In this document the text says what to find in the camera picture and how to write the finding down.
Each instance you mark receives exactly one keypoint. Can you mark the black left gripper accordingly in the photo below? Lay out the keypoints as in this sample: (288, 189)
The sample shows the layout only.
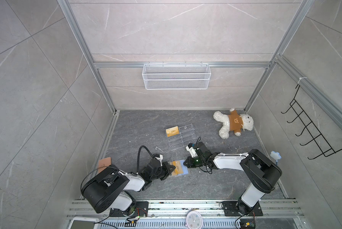
(167, 166)

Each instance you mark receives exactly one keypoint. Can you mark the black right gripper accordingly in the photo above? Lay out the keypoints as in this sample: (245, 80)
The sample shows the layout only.
(190, 165)

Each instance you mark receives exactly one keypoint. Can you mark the clear acrylic organizer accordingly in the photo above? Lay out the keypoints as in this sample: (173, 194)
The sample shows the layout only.
(186, 135)

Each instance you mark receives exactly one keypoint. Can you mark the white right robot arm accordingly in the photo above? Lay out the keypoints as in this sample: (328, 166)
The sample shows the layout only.
(261, 171)

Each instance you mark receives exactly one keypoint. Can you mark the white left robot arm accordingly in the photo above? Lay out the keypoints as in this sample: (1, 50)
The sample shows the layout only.
(110, 187)

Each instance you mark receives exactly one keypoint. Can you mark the round white clock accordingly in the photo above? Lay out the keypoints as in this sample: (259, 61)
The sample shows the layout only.
(194, 220)

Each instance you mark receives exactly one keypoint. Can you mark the white teddy bear brown sweater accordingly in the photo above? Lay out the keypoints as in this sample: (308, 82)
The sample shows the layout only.
(233, 122)

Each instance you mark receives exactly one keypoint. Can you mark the brown leather pouch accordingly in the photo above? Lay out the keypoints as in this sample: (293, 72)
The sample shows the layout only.
(104, 163)

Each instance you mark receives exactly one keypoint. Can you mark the white tablet device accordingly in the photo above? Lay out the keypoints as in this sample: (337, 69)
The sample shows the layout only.
(84, 223)

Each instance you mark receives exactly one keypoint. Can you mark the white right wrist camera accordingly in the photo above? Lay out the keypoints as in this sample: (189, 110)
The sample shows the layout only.
(191, 150)

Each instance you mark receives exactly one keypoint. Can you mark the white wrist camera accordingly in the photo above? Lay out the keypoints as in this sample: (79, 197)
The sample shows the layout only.
(159, 157)
(191, 150)

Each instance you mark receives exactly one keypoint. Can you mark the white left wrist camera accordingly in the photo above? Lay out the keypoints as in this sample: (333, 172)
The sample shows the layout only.
(159, 157)

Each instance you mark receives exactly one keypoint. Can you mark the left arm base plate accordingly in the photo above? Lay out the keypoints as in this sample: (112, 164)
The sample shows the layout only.
(140, 208)

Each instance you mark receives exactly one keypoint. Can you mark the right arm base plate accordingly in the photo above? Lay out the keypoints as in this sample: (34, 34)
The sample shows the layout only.
(234, 209)

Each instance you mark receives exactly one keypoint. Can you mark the white wire mesh basket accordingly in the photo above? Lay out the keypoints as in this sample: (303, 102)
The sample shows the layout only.
(176, 76)

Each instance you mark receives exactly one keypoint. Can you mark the black wire hook rack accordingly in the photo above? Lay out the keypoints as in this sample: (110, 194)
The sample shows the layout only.
(316, 136)

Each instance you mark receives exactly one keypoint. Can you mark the aluminium frame post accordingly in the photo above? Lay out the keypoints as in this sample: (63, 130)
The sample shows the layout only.
(69, 15)

